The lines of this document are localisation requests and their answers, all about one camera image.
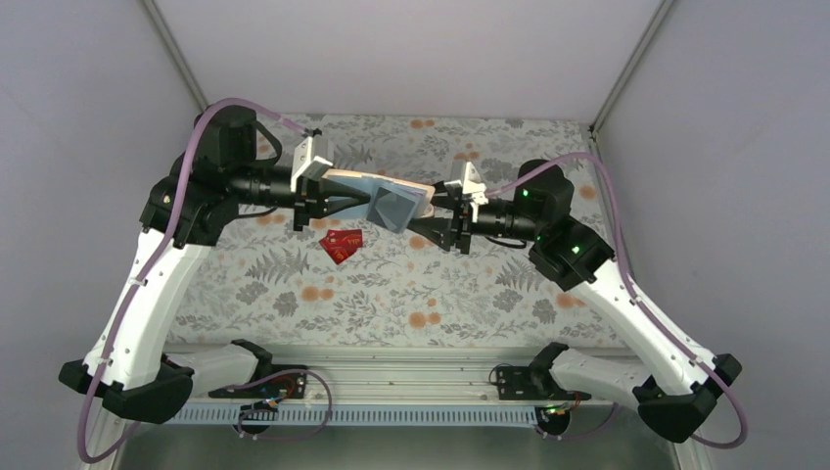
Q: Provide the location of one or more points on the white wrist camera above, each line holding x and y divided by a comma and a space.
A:
466, 184
312, 158

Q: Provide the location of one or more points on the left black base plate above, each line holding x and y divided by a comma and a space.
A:
286, 382

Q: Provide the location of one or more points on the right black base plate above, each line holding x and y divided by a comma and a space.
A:
526, 383

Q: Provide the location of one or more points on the aluminium mounting rail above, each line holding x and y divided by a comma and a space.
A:
392, 376

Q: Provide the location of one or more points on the grey slotted cable duct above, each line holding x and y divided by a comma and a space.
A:
358, 415

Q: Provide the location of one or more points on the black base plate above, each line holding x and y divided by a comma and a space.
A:
526, 383
286, 382

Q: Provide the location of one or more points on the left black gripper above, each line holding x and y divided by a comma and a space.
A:
301, 202

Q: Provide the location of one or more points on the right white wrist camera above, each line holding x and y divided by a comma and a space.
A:
466, 184

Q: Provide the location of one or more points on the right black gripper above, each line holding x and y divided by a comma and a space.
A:
463, 220

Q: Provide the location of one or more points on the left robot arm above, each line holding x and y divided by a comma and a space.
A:
185, 215

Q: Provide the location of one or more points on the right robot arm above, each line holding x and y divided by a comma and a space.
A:
676, 384

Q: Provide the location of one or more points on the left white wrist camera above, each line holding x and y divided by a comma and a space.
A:
312, 158

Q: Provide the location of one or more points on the red credit card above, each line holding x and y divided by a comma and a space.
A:
340, 254
349, 239

